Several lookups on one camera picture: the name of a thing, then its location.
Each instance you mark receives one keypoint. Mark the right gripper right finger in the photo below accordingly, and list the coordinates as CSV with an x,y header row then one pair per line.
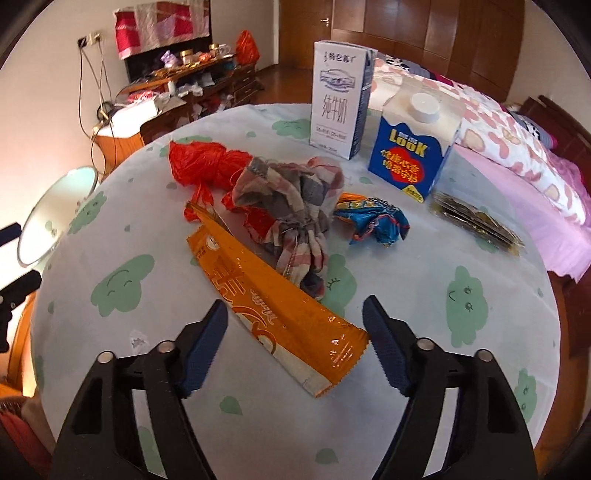
x,y
489,439

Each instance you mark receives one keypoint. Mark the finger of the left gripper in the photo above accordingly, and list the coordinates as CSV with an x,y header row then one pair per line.
x,y
10,233

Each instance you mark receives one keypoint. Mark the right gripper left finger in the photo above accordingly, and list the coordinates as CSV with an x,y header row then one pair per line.
x,y
99,438

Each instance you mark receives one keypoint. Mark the orange snack wrapper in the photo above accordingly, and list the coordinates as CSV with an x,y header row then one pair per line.
x,y
316,347

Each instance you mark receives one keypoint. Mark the red plastic bag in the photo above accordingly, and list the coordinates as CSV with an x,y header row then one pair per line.
x,y
209,166

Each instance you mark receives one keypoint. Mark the blue snack wrapper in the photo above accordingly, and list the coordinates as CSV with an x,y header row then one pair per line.
x,y
372,217

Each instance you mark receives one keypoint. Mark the plaid checkered cloth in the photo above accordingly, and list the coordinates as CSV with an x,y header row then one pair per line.
x,y
288,209

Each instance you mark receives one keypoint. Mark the mint green trash bin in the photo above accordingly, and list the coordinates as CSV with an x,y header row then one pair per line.
x,y
51,216

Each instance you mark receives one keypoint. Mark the white box on cabinet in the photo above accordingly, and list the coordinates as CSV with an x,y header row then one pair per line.
x,y
127,121

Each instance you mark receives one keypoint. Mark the dark foil sachet strip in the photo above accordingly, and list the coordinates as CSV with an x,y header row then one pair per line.
x,y
476,221

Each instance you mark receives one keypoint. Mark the wooden TV cabinet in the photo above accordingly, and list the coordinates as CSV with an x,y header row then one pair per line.
x,y
183,97

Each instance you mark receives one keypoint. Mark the red pink patchwork cloth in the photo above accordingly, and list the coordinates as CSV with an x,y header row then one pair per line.
x,y
148,26

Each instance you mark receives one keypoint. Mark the red bag on cabinet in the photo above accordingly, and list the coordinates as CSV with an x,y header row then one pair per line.
x,y
246,51

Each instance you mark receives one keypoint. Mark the blue Look drink carton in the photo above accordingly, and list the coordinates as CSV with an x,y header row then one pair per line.
x,y
417,130

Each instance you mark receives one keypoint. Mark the wooden door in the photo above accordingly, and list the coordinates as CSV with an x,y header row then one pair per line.
x,y
301,24

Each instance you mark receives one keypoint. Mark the white milk carton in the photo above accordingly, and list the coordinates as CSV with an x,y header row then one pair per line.
x,y
341,85

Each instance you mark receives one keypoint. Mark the brown wooden wardrobe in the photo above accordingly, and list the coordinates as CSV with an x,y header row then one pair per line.
x,y
475,42

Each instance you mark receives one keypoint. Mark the wall power outlet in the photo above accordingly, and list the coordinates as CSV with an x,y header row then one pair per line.
x,y
89,39

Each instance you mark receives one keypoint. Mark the wooden bed frame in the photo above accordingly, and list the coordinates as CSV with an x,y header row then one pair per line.
x,y
571,141

